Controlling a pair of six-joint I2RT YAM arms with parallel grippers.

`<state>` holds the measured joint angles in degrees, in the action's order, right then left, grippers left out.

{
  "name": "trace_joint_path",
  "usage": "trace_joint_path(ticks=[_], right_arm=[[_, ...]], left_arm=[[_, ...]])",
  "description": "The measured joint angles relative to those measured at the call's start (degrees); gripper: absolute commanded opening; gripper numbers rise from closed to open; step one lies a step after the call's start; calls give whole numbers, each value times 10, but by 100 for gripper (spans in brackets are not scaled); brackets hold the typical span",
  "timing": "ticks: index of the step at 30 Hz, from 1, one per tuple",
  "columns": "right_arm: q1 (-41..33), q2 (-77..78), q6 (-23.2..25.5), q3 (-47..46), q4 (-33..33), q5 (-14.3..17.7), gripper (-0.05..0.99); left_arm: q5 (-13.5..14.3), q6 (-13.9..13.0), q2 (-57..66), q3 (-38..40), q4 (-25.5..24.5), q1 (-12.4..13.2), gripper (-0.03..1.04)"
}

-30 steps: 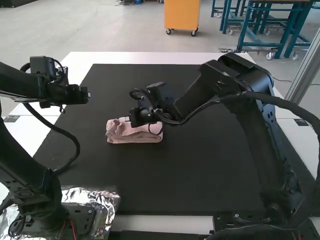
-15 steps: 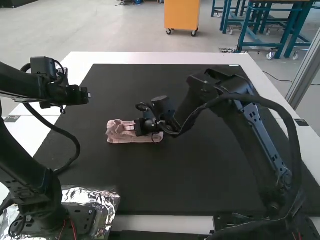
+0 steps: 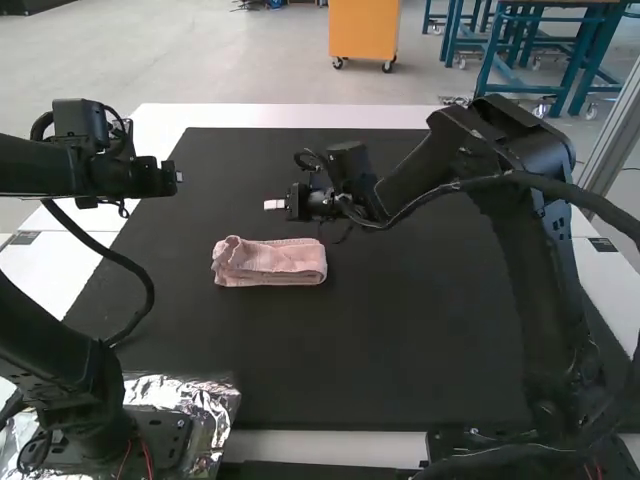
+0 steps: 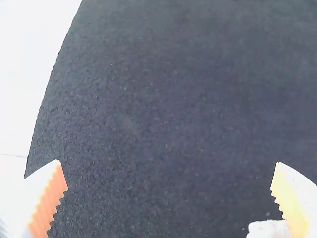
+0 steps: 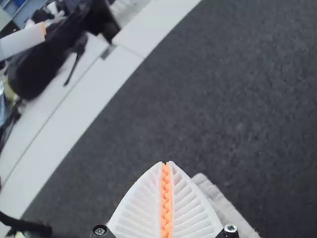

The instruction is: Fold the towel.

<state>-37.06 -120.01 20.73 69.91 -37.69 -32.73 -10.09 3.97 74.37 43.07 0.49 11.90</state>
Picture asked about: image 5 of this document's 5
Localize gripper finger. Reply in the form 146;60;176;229
166;161;240;238
92;161;167;238
0;21;47;61

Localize pale towel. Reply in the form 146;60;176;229
192;173;261;238

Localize black mat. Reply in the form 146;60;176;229
21;0;317;238

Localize black cable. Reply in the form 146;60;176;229
0;210;53;238

